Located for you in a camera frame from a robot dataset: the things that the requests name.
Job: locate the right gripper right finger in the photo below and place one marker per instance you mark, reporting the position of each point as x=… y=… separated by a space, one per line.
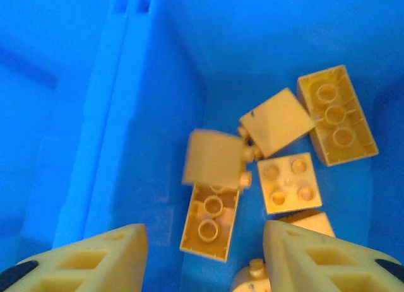
x=293 y=266

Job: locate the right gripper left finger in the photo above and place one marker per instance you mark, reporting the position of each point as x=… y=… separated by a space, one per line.
x=94 y=273

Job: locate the round yellow lego flame print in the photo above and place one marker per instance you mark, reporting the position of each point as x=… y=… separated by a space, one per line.
x=249 y=279

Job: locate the yellow two-by-two lego brick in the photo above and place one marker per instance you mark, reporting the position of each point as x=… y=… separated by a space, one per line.
x=211 y=159
x=288 y=184
x=315 y=222
x=277 y=121

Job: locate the yellow two-by-four lego brick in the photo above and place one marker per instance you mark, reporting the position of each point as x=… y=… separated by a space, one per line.
x=356 y=147
x=208 y=241

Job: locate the blue three-compartment bin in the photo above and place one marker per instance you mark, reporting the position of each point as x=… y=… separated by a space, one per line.
x=94 y=115

